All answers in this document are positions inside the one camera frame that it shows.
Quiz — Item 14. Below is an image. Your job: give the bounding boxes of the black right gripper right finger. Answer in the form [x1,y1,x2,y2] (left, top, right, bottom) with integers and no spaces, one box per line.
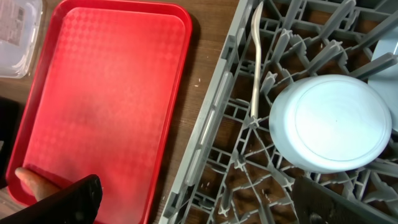
[292,177,397,224]

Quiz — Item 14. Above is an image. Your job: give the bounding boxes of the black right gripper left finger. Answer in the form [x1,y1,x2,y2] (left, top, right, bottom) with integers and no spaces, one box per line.
[1,174,103,224]

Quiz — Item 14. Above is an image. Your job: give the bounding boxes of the orange carrot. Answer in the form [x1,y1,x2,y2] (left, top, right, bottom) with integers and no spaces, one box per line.
[14,167,60,201]

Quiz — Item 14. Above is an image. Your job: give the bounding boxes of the light blue bowl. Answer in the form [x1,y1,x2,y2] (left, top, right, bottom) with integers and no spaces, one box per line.
[269,75,392,174]

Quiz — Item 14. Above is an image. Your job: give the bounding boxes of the light blue plate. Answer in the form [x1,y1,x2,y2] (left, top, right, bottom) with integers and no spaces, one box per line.
[368,27,397,132]

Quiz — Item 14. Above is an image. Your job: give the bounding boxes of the grey dishwasher rack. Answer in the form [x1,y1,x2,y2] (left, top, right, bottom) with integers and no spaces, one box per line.
[159,0,397,223]

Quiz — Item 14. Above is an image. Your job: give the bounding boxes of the red serving tray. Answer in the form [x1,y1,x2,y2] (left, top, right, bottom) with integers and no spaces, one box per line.
[6,0,192,223]

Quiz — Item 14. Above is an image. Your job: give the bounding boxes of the black tray bin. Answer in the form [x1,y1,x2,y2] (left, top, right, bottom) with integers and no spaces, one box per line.
[0,97,20,189]

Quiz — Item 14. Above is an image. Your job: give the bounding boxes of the clear plastic bin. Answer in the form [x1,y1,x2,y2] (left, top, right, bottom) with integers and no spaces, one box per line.
[1,0,43,78]

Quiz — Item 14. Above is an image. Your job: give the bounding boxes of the white chopstick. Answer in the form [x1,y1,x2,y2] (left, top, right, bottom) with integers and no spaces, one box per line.
[251,1,264,119]

